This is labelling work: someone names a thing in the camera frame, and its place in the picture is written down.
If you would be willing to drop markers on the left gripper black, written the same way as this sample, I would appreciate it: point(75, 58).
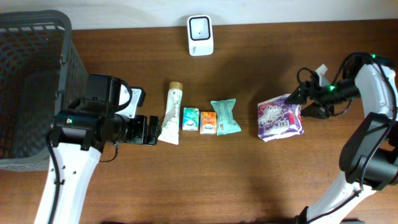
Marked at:
point(140, 136)

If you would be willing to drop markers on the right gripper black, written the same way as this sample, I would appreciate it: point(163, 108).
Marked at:
point(310, 89)

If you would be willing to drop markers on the white tube wooden cap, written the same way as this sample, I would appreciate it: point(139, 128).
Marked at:
point(170, 125)

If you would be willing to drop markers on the teal tissue pack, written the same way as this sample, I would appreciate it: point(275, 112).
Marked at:
point(190, 119)

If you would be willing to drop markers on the pink purple pad pack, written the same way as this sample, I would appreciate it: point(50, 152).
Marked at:
point(278, 120)

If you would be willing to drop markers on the orange tissue pack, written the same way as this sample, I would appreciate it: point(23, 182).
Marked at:
point(208, 123)

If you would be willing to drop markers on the teal snack pouch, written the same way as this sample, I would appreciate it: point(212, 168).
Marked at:
point(226, 124)

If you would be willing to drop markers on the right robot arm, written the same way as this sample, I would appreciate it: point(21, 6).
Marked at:
point(365, 168)

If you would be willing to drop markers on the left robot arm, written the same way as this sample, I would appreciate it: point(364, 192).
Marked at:
point(106, 114)

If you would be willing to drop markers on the white barcode scanner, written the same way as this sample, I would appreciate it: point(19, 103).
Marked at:
point(200, 35)

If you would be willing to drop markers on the grey plastic mesh basket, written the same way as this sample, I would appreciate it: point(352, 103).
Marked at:
point(41, 74)

